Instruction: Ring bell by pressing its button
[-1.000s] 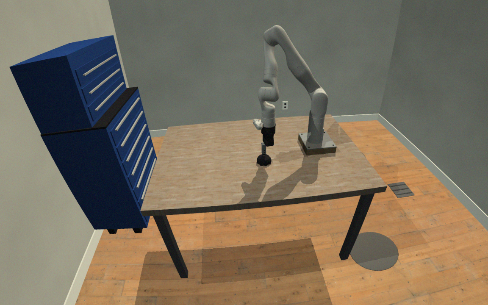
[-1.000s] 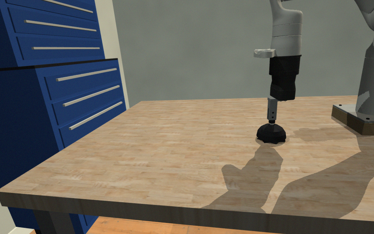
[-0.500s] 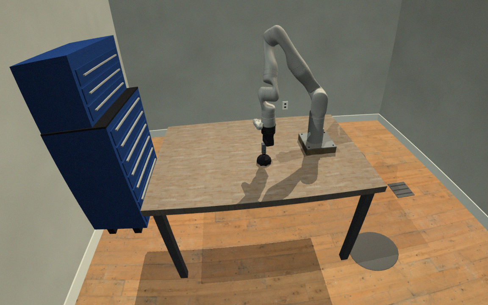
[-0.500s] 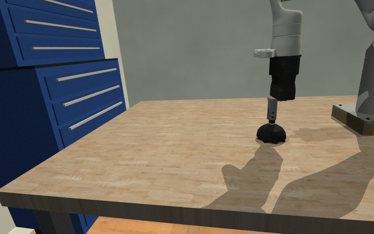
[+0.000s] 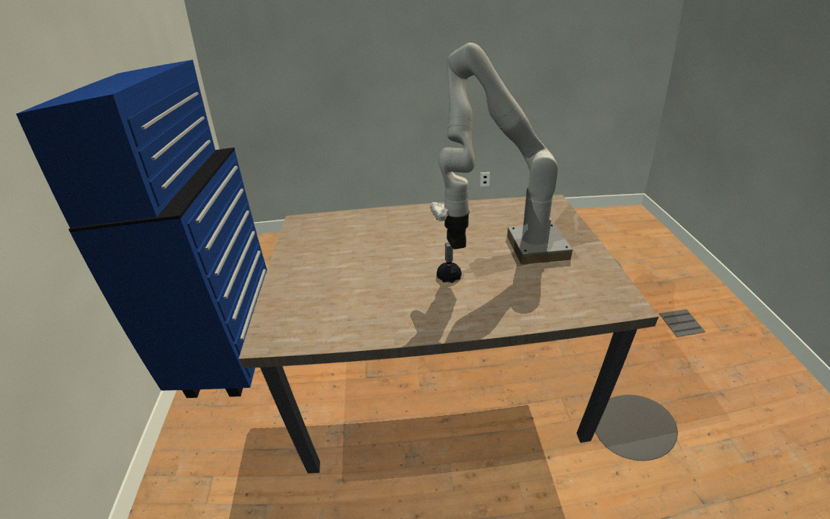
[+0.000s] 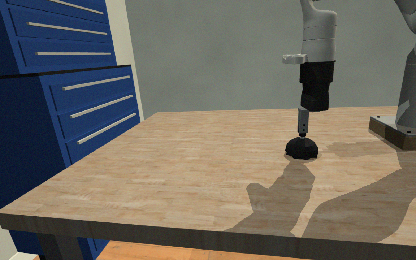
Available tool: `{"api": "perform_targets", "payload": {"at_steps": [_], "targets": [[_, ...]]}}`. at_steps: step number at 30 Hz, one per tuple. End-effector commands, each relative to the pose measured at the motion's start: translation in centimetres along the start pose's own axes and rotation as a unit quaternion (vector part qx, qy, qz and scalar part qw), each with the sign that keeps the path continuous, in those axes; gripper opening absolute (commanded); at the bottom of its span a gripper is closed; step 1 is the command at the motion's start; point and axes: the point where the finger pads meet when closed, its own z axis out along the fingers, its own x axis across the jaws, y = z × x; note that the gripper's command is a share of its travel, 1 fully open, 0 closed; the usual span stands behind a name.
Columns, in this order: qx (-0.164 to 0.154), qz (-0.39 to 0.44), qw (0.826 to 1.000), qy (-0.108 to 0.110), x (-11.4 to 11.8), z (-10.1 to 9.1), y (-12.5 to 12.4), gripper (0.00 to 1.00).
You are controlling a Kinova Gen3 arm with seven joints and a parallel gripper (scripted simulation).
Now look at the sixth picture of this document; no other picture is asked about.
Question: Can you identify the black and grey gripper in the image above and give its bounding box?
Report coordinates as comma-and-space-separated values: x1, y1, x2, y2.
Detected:
282, 38, 336, 134

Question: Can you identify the black service bell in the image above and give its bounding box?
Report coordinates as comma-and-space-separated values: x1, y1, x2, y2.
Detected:
285, 133, 318, 160

